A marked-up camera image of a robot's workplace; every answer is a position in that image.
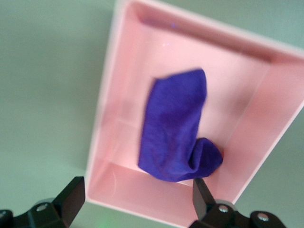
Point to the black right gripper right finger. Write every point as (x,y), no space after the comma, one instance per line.
(213,216)

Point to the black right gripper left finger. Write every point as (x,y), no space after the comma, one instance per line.
(61,209)

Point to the purple cloth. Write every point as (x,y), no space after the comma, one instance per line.
(171,118)

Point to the pink plastic bin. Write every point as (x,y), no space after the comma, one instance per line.
(166,47)

